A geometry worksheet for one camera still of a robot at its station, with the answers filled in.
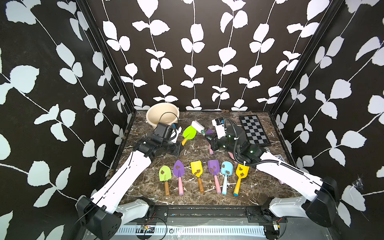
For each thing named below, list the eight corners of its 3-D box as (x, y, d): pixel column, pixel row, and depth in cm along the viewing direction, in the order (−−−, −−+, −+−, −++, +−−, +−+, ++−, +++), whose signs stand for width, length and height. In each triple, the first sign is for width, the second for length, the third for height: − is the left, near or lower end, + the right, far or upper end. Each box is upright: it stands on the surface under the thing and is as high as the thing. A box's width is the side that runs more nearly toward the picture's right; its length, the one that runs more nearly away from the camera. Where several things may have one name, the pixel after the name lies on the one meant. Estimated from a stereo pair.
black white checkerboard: (251, 146, 103) (252, 143, 100) (239, 118, 120) (240, 115, 117) (269, 144, 104) (271, 142, 101) (255, 117, 121) (257, 114, 118)
